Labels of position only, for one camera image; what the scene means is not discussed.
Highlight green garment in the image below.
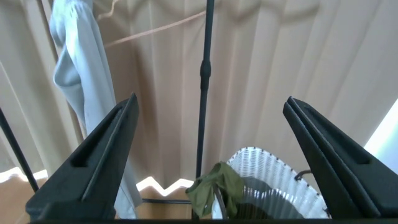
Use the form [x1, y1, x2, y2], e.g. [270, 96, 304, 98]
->
[185, 161, 245, 218]

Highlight black clothes rack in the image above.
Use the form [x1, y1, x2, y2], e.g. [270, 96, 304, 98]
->
[0, 0, 215, 220]

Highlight pink clothes hanger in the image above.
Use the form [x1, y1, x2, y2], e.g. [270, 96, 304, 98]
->
[96, 0, 208, 49]

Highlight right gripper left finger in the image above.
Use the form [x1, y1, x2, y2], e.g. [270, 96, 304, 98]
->
[25, 92, 140, 220]

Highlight pale grey shorts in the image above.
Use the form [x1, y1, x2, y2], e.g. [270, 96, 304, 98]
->
[49, 0, 142, 220]

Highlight white laundry basket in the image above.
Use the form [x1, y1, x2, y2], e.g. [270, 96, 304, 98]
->
[211, 146, 330, 220]

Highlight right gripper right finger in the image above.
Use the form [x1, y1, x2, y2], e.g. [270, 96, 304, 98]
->
[282, 95, 398, 218]

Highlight beige curtain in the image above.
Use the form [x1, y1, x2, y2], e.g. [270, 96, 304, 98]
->
[0, 0, 398, 194]

